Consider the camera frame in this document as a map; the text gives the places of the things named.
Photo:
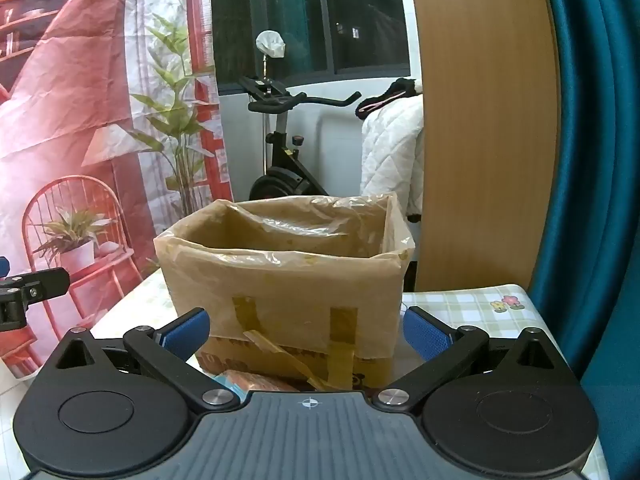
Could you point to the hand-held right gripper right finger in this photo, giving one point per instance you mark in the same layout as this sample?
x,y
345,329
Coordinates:
x,y
425,335

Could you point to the orange and blue snack packet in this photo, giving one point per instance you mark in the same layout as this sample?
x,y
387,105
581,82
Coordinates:
x,y
250,382

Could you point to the teal curtain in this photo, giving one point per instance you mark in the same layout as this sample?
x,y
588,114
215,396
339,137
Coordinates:
x,y
600,160

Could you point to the black garment with pink trim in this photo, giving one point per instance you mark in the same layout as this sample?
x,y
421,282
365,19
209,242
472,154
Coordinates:
x,y
400,87

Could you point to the cardboard box with plastic liner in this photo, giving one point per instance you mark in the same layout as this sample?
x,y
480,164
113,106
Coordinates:
x,y
280,290

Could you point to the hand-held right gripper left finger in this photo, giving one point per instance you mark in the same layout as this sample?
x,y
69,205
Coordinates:
x,y
187,332

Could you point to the dark window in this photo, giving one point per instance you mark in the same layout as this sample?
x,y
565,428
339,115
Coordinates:
x,y
300,10

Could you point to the white quilted blanket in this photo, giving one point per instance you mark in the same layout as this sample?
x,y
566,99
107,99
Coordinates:
x,y
390,150

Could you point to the white plastic cover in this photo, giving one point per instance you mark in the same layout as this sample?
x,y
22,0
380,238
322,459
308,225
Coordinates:
x,y
271,44

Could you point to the black exercise bike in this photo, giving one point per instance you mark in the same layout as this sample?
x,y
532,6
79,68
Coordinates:
x,y
280,180

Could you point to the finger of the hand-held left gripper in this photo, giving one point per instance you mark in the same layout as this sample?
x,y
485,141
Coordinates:
x,y
3,266
32,287

